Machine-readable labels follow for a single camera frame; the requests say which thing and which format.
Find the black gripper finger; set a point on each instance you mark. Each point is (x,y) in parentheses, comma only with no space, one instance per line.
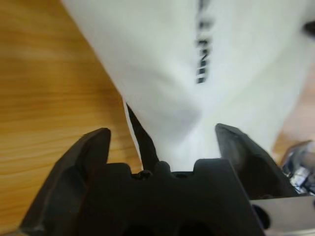
(66,182)
(253,164)

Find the white t-shirt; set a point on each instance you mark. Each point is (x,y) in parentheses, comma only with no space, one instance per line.
(197,73)

